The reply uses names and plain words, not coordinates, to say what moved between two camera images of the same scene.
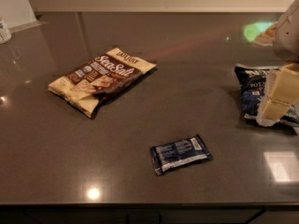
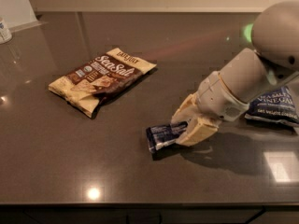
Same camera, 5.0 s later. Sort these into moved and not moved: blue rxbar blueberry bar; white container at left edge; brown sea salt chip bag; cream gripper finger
Moved: blue rxbar blueberry bar; cream gripper finger
Not moved: brown sea salt chip bag; white container at left edge
